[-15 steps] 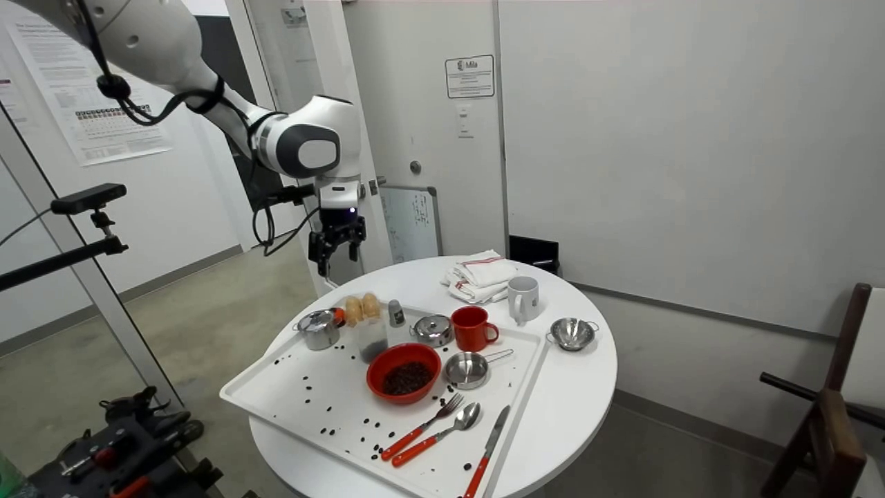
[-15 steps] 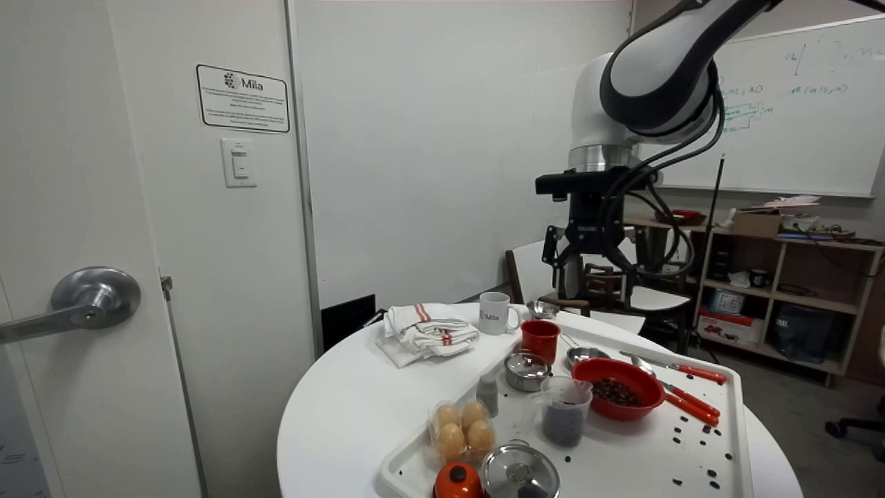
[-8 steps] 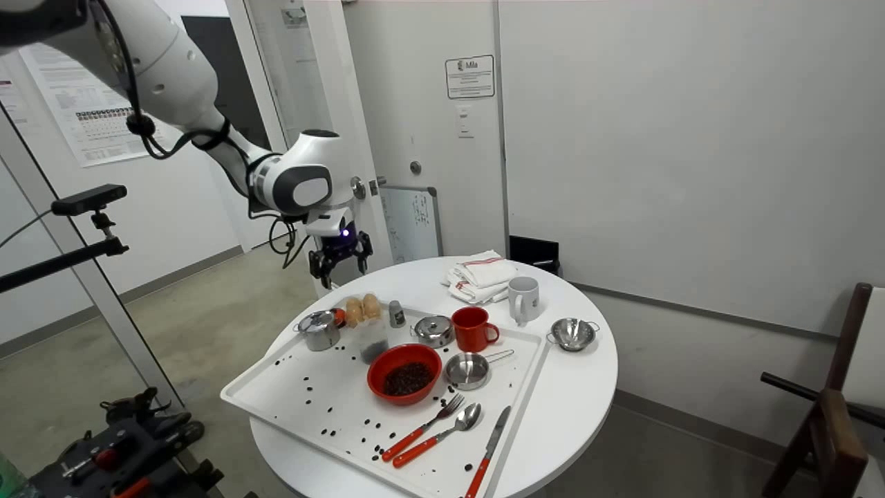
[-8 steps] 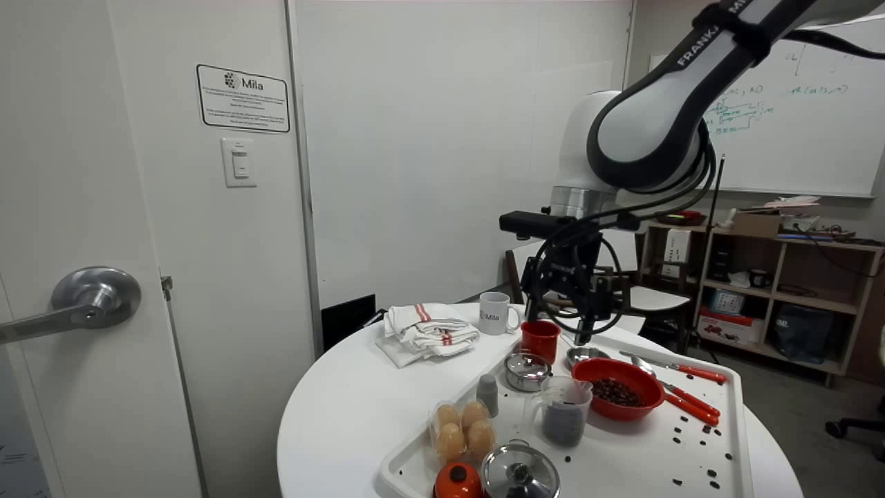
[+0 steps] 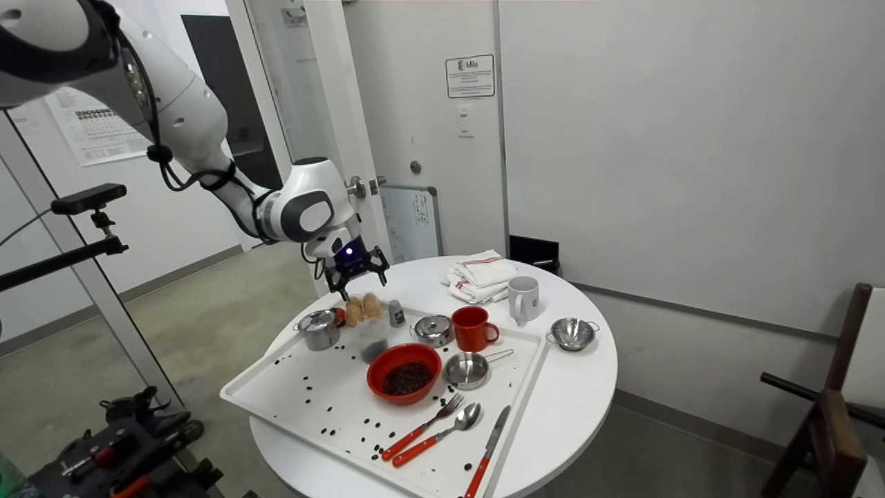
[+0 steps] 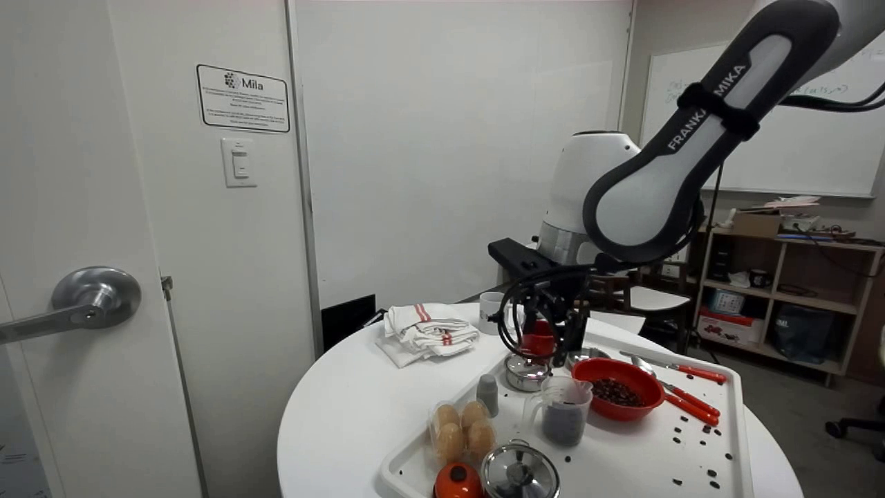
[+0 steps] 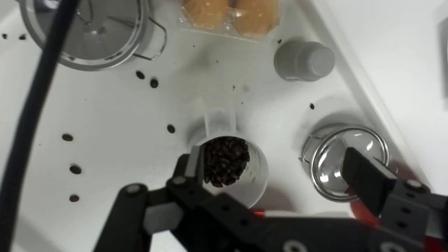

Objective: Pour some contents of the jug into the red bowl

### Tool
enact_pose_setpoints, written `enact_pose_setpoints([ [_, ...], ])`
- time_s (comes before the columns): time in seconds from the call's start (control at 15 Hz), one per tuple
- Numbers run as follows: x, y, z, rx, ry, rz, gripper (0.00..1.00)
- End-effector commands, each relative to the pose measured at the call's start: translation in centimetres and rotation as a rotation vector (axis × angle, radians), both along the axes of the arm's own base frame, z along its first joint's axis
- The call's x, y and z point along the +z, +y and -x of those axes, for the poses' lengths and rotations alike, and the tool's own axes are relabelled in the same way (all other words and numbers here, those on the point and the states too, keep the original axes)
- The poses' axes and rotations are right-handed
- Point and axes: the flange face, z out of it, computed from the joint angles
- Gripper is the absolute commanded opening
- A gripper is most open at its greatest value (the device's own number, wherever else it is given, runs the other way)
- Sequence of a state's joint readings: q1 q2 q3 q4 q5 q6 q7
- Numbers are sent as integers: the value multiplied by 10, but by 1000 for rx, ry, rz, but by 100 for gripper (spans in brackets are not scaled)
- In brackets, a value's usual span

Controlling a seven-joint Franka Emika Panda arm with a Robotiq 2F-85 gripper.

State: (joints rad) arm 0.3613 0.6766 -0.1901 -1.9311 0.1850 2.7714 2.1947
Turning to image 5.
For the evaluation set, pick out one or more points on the wooden chair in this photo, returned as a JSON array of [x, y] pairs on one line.
[[826, 441]]

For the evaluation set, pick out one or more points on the silver door handle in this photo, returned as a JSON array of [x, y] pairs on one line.
[[364, 190]]

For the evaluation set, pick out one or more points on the black box on floor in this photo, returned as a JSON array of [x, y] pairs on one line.
[[536, 254]]

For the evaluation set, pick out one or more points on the round white table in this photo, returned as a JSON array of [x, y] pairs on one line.
[[562, 417]]

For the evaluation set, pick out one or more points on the red handled fork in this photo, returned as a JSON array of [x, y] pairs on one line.
[[453, 405]]

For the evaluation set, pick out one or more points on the small steel cup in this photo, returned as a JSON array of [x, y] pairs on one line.
[[319, 330]]

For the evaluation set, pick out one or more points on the small salt shaker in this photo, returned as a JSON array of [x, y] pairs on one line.
[[396, 315]]

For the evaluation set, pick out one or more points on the tool cart with tools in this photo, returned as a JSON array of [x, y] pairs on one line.
[[135, 456]]

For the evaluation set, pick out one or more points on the red mug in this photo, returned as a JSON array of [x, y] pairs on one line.
[[473, 330]]

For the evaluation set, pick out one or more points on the black camera on stand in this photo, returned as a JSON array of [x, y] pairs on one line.
[[70, 207]]

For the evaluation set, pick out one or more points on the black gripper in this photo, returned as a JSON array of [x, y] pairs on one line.
[[353, 261]]

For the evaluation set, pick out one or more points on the bread rolls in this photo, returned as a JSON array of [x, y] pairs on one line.
[[361, 309]]

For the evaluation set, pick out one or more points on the steel bowl beside red bowl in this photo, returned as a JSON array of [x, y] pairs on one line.
[[465, 373]]

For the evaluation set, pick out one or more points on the steel bowl on table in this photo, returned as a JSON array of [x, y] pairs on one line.
[[573, 333]]

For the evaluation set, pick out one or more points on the red handled spoon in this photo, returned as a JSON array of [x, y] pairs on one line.
[[465, 420]]

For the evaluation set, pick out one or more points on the white cloth with red stripe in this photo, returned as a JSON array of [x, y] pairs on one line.
[[480, 277]]

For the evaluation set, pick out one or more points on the clear plastic jug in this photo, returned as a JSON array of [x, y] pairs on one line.
[[368, 336]]

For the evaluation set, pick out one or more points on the paper poster on wall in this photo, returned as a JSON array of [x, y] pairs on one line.
[[93, 131]]

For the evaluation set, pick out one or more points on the red handled knife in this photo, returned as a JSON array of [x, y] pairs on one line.
[[489, 456]]

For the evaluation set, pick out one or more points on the red bowl with beans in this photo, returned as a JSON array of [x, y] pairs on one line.
[[406, 374]]

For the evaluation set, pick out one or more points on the small steel bowl behind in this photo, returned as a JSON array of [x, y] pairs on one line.
[[435, 330]]

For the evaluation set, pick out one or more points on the white rectangular tray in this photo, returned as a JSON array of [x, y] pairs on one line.
[[323, 428]]

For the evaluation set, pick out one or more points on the white mug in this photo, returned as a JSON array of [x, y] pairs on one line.
[[525, 300]]

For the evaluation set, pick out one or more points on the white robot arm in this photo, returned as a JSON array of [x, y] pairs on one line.
[[93, 49]]

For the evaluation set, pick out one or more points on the door sign paper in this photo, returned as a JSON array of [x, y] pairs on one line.
[[472, 75]]

